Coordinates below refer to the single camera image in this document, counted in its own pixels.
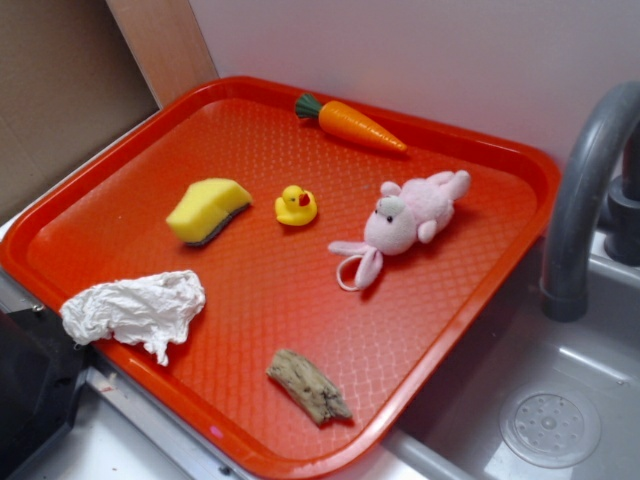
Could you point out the brown wood chip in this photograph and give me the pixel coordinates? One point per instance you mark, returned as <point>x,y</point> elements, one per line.
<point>308,387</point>

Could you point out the red plastic tray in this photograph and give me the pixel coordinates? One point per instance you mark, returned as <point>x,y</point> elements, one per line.
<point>271,286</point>

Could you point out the yellow rubber duck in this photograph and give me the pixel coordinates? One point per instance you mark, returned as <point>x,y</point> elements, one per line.
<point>295,206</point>

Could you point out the pink plush bunny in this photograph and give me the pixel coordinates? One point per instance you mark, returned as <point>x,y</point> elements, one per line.
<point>414,212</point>

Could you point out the yellow sponge with scourer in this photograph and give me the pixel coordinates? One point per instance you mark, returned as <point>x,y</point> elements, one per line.
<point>206,208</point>

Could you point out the orange toy carrot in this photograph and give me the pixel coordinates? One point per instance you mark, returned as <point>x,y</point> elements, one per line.
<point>346,123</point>

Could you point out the crumpled white tissue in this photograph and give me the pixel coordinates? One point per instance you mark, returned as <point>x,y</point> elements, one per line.
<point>153,311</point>

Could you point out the light wooden board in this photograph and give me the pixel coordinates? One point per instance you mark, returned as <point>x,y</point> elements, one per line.
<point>167,44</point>

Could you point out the grey toy sink basin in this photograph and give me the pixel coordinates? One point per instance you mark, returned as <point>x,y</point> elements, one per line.
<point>523,397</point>

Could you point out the brown cardboard panel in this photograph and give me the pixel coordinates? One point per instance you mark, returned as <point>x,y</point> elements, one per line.
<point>69,87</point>

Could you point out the grey toy faucet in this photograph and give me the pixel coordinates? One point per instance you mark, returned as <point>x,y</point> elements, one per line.
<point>601,180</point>

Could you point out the black object at left edge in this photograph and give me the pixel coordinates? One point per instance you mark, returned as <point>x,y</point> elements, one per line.
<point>42,374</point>

